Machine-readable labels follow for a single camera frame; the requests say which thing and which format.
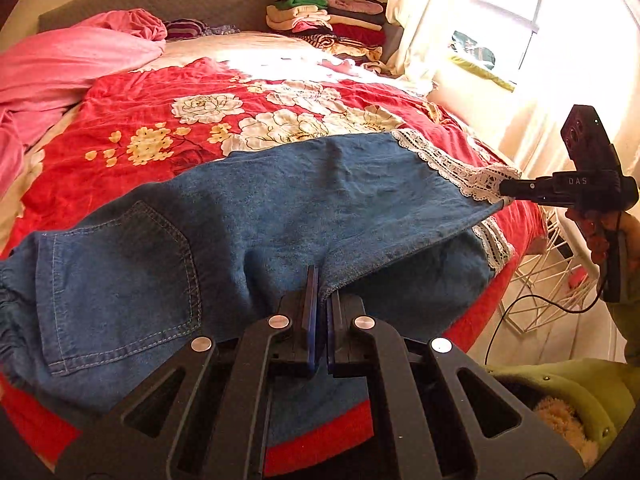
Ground green cloth on windowsill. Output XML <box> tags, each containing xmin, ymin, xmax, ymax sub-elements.
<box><xmin>449</xmin><ymin>30</ymin><xmax>517</xmax><ymax>93</ymax></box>

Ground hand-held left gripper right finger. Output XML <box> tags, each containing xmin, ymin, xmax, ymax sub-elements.
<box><xmin>326</xmin><ymin>290</ymin><xmax>587</xmax><ymax>480</ymax></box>

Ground purple striped cloth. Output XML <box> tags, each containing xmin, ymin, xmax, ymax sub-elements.
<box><xmin>164</xmin><ymin>18</ymin><xmax>210</xmax><ymax>42</ymax></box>

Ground blue denim jeans with lace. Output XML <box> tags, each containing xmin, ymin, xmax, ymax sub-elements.
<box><xmin>0</xmin><ymin>130</ymin><xmax>523</xmax><ymax>461</ymax></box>

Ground green fleece-lined jacket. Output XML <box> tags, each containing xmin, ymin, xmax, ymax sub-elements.
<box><xmin>486</xmin><ymin>357</ymin><xmax>632</xmax><ymax>473</ymax></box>

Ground red floral bed cover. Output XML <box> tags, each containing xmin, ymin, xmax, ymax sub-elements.
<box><xmin>0</xmin><ymin>57</ymin><xmax>548</xmax><ymax>478</ymax></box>

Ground pink blanket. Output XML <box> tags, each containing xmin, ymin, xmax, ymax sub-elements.
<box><xmin>0</xmin><ymin>9</ymin><xmax>168</xmax><ymax>196</ymax></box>

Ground person's right hand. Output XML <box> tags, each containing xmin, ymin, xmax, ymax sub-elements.
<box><xmin>565</xmin><ymin>207</ymin><xmax>636</xmax><ymax>267</ymax></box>

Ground white wire rack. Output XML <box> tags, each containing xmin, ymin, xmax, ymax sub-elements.
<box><xmin>499</xmin><ymin>204</ymin><xmax>602</xmax><ymax>335</ymax></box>

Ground grey padded headboard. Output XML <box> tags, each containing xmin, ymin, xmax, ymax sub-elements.
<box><xmin>39</xmin><ymin>0</ymin><xmax>285</xmax><ymax>37</ymax></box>

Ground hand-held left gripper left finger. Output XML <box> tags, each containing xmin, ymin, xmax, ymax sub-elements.
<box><xmin>55</xmin><ymin>265</ymin><xmax>321</xmax><ymax>480</ymax></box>

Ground stack of folded clothes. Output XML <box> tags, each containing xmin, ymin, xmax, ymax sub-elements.
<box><xmin>265</xmin><ymin>0</ymin><xmax>402</xmax><ymax>77</ymax></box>

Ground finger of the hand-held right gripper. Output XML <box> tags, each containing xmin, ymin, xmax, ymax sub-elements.
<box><xmin>498</xmin><ymin>170</ymin><xmax>555</xmax><ymax>206</ymax></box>

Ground cream bed sheet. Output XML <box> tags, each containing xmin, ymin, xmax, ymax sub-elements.
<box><xmin>0</xmin><ymin>31</ymin><xmax>436</xmax><ymax>256</ymax></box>

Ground cream curtain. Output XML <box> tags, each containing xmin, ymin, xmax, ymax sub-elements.
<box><xmin>389</xmin><ymin>0</ymin><xmax>640</xmax><ymax>191</ymax></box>

